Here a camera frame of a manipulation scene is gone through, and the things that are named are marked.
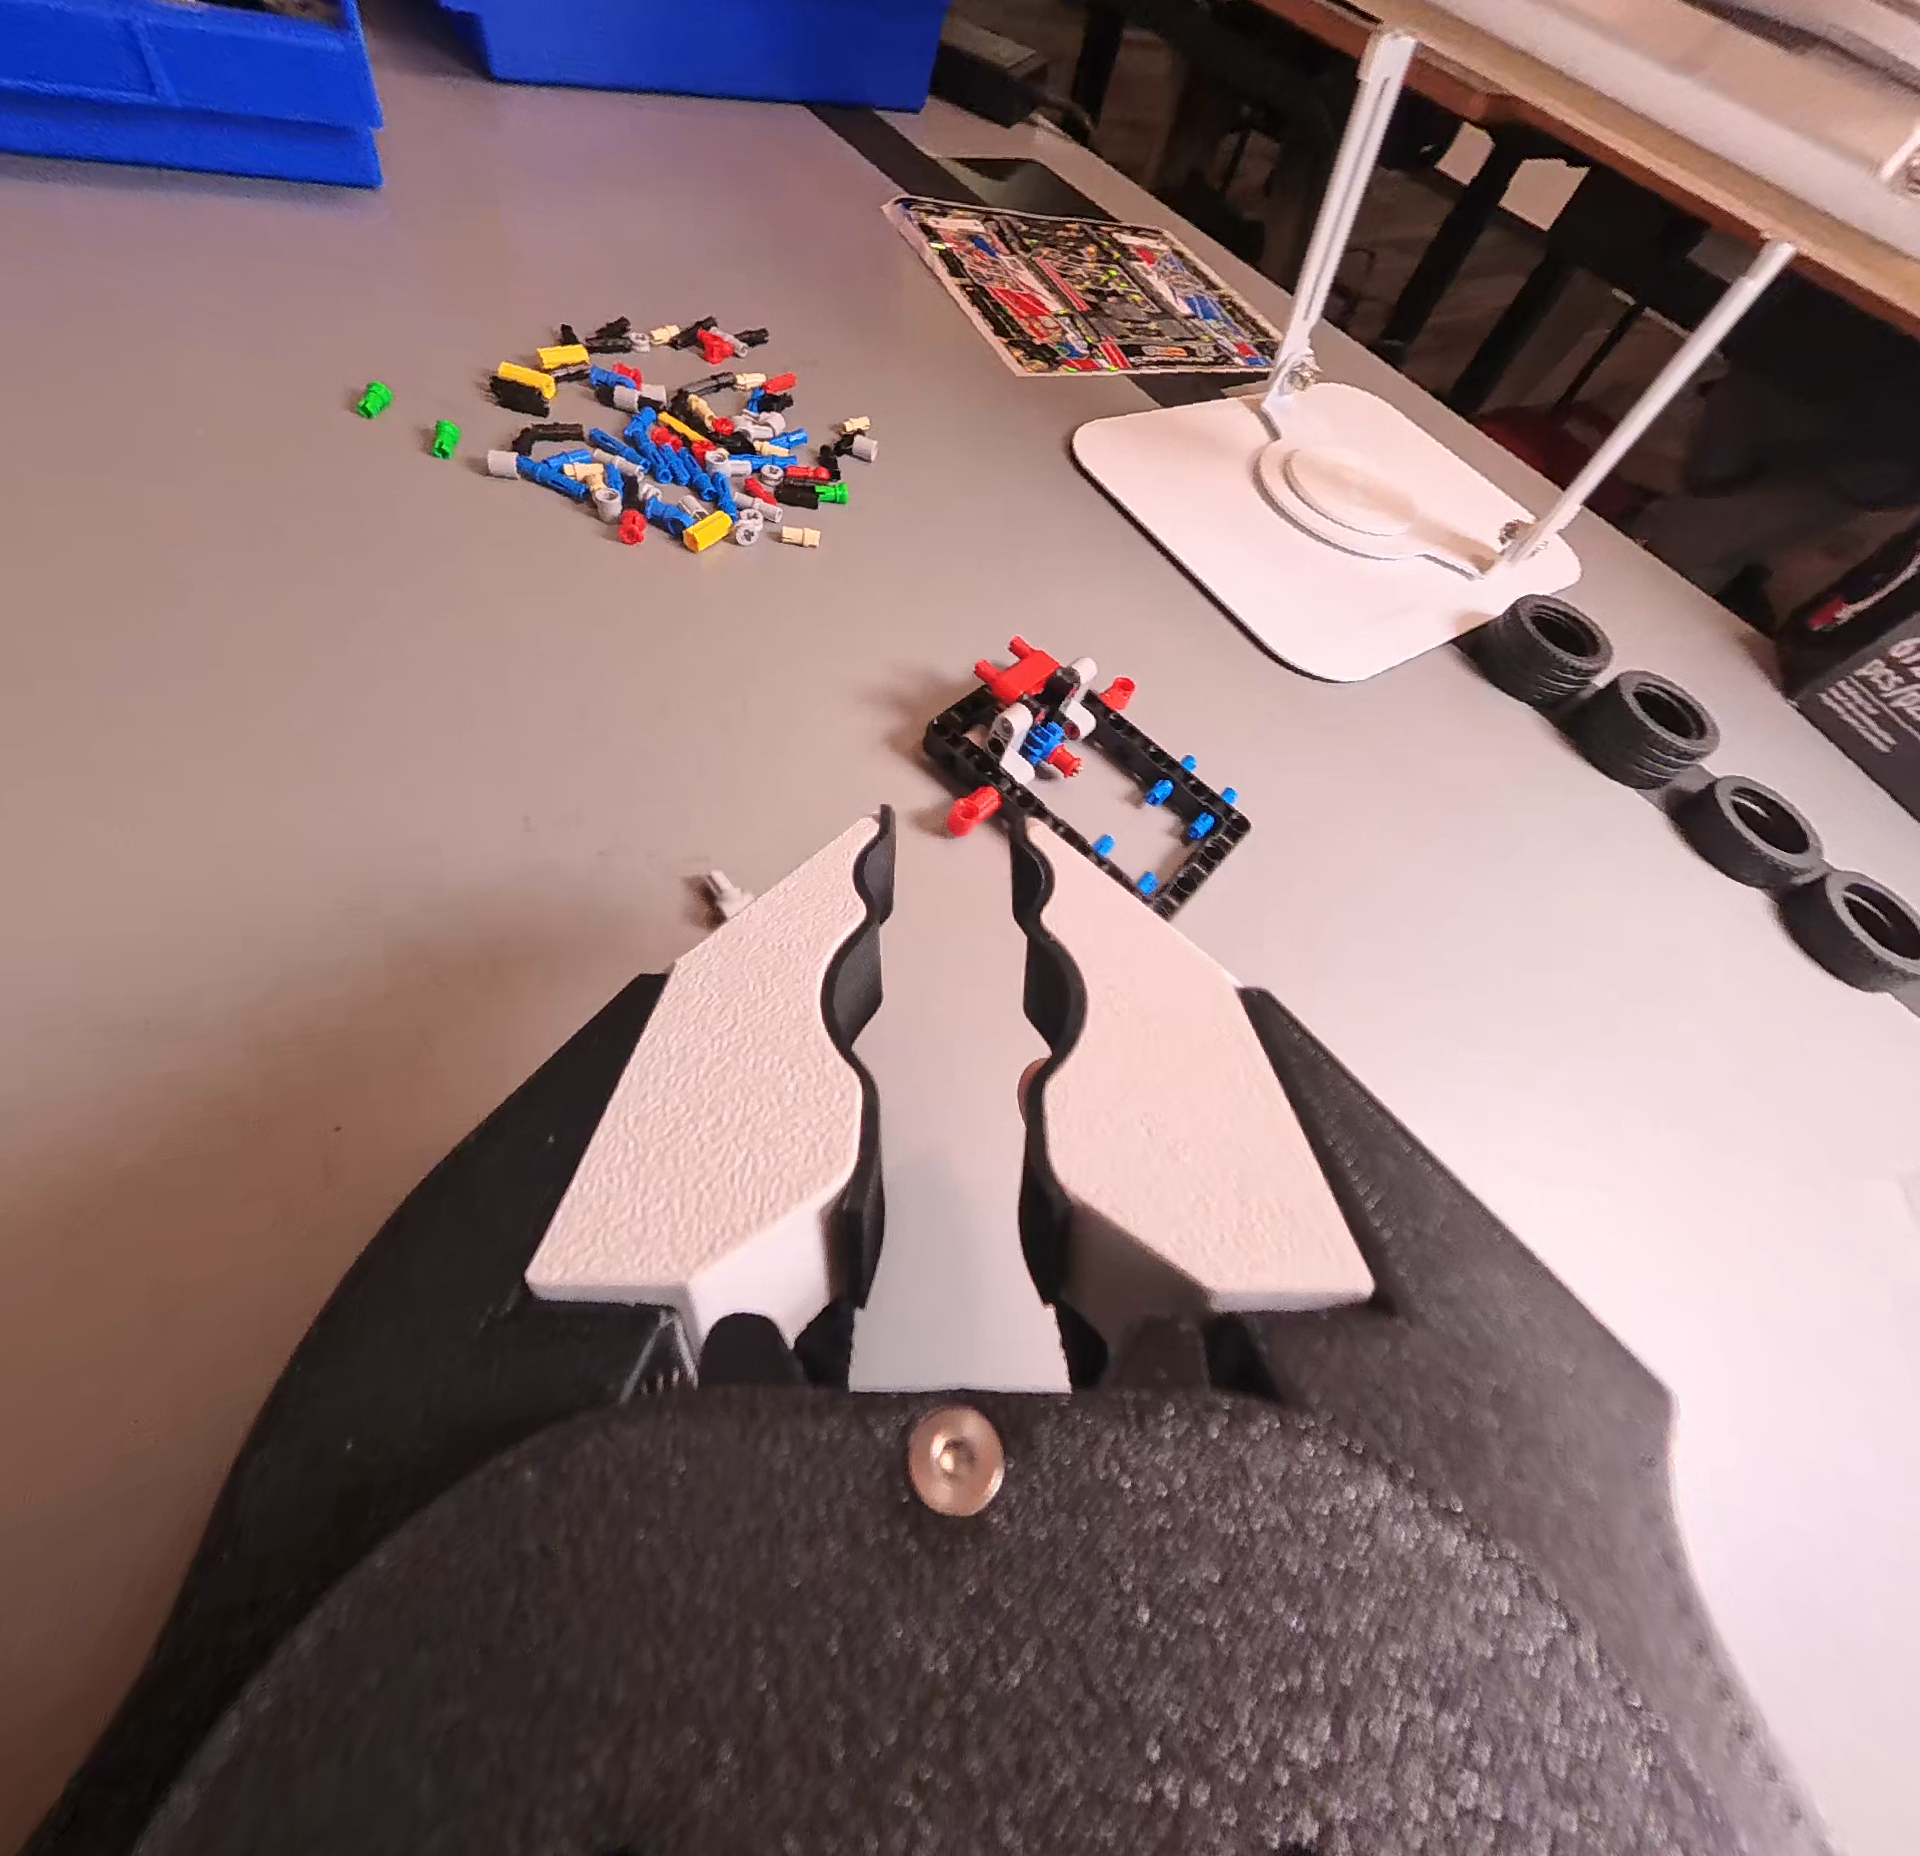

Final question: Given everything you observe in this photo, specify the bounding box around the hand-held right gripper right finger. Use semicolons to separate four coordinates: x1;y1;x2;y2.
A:
1008;818;1378;1383

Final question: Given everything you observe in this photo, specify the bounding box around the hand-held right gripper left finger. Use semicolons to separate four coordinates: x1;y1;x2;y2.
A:
525;805;899;1383

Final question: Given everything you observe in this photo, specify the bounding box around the pile of colourful lego pieces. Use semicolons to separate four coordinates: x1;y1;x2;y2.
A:
486;315;879;555

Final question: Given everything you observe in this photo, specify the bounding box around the black rubber toy tire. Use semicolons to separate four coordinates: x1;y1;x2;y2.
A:
1787;869;1920;994
1567;670;1721;794
1673;777;1829;892
1461;593;1621;710

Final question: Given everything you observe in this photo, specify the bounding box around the black cardboard box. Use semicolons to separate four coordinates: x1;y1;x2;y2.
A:
1776;529;1920;823

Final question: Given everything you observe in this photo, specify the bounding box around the colourful sticker sheet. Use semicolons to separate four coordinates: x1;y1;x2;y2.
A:
883;195;1286;379

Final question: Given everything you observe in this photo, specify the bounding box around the wooden table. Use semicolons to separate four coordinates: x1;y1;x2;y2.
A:
1147;0;1920;335

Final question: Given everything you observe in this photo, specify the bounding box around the blue plastic storage bin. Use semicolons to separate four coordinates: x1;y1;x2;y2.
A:
0;0;385;190
383;0;971;113

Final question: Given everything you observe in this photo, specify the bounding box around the black lego frame assembly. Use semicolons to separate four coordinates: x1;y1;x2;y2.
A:
922;635;1251;919

